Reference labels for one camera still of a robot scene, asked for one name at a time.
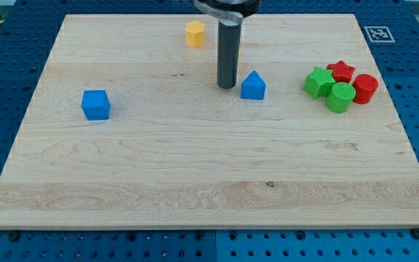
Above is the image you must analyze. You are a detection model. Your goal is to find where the green star block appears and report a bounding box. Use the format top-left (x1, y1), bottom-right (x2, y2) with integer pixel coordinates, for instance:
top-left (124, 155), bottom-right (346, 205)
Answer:
top-left (303, 66), bottom-right (336, 99)

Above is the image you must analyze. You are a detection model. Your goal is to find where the red cylinder block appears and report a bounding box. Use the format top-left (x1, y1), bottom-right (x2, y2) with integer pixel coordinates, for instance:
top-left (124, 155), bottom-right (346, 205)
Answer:
top-left (352, 74), bottom-right (379, 104)

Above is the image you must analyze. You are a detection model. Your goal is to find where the green cylinder block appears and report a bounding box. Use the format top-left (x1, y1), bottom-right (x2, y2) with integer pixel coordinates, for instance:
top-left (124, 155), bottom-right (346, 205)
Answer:
top-left (326, 82), bottom-right (356, 114)

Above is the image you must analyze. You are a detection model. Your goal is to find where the yellow hexagon block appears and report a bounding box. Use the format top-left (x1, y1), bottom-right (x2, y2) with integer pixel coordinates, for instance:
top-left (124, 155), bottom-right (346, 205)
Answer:
top-left (185, 20), bottom-right (205, 48)

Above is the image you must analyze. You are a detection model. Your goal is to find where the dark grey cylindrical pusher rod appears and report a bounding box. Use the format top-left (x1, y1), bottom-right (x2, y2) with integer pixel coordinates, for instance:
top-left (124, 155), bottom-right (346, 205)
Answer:
top-left (217, 21), bottom-right (241, 89)

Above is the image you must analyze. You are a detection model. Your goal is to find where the blue cube block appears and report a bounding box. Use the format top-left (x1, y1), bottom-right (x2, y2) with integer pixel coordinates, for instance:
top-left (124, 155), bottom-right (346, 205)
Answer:
top-left (81, 90), bottom-right (111, 121)

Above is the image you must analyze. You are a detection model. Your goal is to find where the red star block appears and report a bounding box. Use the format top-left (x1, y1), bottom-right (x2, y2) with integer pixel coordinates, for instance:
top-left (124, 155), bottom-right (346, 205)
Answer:
top-left (326, 60), bottom-right (356, 84)

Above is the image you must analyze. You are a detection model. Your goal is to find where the light wooden board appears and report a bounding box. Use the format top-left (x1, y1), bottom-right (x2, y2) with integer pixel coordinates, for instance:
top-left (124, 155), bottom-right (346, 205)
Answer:
top-left (0, 14), bottom-right (419, 231)

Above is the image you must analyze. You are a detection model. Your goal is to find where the white fiducial marker tag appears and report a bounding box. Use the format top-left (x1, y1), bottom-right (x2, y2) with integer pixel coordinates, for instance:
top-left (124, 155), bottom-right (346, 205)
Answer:
top-left (364, 25), bottom-right (395, 43)

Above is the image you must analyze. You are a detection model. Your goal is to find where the blue triangle block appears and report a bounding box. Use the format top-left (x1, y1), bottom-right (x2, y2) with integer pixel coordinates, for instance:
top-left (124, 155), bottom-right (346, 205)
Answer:
top-left (240, 71), bottom-right (266, 100)

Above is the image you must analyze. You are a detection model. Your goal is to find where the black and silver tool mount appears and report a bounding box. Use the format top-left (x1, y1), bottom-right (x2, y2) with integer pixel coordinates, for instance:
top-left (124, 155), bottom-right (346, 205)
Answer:
top-left (193, 0), bottom-right (262, 25)

